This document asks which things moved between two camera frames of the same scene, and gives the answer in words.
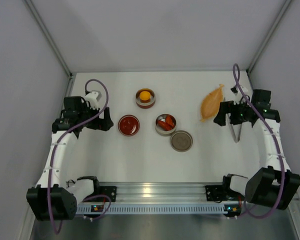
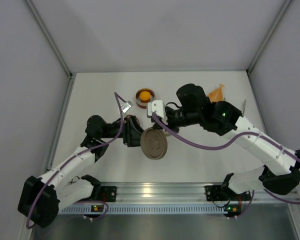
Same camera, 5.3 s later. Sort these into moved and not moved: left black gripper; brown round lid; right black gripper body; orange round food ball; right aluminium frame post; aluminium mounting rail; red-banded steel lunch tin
Moved: right black gripper body; brown round lid; left black gripper
Not moved: right aluminium frame post; red-banded steel lunch tin; aluminium mounting rail; orange round food ball
